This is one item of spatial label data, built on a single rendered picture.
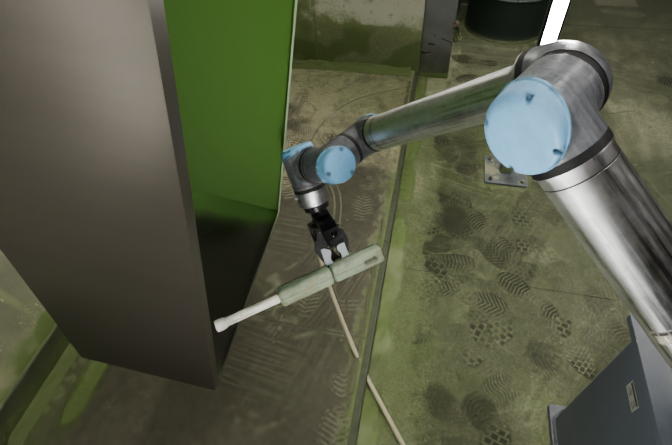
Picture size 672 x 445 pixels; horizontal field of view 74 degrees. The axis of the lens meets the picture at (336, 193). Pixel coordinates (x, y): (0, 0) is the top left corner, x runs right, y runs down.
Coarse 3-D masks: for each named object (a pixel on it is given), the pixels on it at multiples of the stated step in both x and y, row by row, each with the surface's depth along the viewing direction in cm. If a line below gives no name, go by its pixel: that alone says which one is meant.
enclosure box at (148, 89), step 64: (0, 0) 39; (64, 0) 38; (128, 0) 37; (192, 0) 101; (256, 0) 98; (0, 64) 45; (64, 64) 43; (128, 64) 42; (192, 64) 114; (256, 64) 110; (0, 128) 52; (64, 128) 50; (128, 128) 48; (192, 128) 130; (256, 128) 126; (0, 192) 62; (64, 192) 59; (128, 192) 56; (192, 192) 151; (256, 192) 146; (64, 256) 73; (128, 256) 69; (192, 256) 65; (256, 256) 139; (64, 320) 95; (128, 320) 88; (192, 320) 82; (192, 384) 111
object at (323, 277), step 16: (336, 256) 129; (352, 256) 123; (368, 256) 123; (320, 272) 120; (336, 272) 121; (352, 272) 122; (288, 288) 118; (304, 288) 119; (320, 288) 120; (256, 304) 117; (272, 304) 118; (288, 304) 118; (224, 320) 115; (240, 320) 116
